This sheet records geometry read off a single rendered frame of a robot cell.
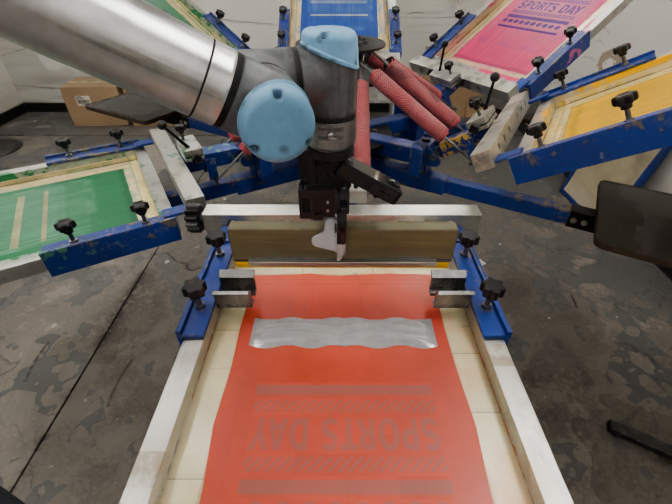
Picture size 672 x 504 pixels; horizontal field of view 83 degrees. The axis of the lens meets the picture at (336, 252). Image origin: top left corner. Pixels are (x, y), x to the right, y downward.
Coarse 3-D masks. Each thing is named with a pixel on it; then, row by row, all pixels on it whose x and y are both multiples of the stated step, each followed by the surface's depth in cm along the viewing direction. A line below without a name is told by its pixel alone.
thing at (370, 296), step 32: (352, 288) 84; (384, 288) 84; (416, 288) 84; (352, 352) 71; (384, 352) 71; (416, 352) 71; (448, 352) 71; (448, 384) 65; (448, 416) 61; (448, 448) 57; (480, 448) 57; (480, 480) 54
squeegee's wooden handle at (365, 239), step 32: (256, 224) 67; (288, 224) 67; (320, 224) 67; (352, 224) 67; (384, 224) 67; (416, 224) 67; (448, 224) 67; (256, 256) 70; (288, 256) 70; (320, 256) 70; (352, 256) 70; (384, 256) 70; (416, 256) 70; (448, 256) 70
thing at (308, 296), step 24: (264, 288) 84; (288, 288) 84; (312, 288) 84; (336, 288) 84; (264, 312) 79; (288, 312) 79; (312, 312) 79; (336, 312) 79; (240, 336) 74; (240, 360) 69; (264, 360) 69; (288, 360) 69; (312, 360) 69; (336, 360) 69; (240, 384) 65; (240, 408) 62; (216, 432) 59; (240, 432) 59; (216, 456) 56; (240, 456) 56; (216, 480) 54
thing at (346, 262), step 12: (252, 264) 69; (264, 264) 69; (276, 264) 69; (288, 264) 69; (300, 264) 69; (312, 264) 69; (324, 264) 69; (336, 264) 69; (348, 264) 69; (360, 264) 69; (372, 264) 69; (384, 264) 69; (396, 264) 69; (408, 264) 69; (420, 264) 69; (432, 264) 69
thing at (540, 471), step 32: (192, 352) 66; (480, 352) 70; (192, 384) 63; (512, 384) 62; (160, 416) 57; (512, 416) 57; (160, 448) 54; (544, 448) 54; (128, 480) 50; (160, 480) 52; (544, 480) 50
